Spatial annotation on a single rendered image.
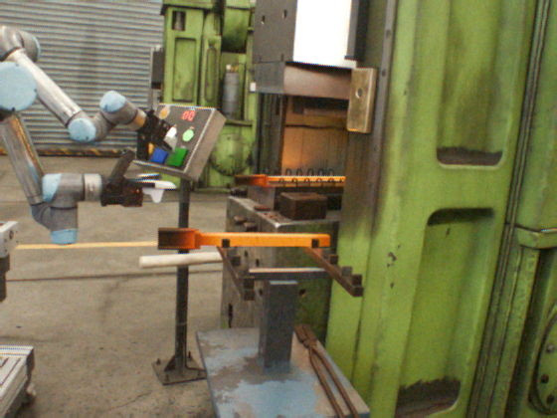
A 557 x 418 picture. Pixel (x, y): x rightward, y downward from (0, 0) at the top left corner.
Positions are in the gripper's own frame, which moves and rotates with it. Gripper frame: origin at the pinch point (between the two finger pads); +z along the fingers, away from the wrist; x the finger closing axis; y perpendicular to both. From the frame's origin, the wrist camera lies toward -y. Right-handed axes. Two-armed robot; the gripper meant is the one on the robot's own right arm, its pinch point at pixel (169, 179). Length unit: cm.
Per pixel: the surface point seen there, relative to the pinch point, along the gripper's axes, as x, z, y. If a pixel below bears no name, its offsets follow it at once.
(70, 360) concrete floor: -81, -24, 100
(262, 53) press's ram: -9, 31, -40
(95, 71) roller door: -799, 75, -52
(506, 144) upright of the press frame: 48, 83, -19
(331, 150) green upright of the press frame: -19, 67, -8
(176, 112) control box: -60, 18, -17
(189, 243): 38.3, -5.4, 7.5
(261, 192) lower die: -1.6, 30.7, 4.5
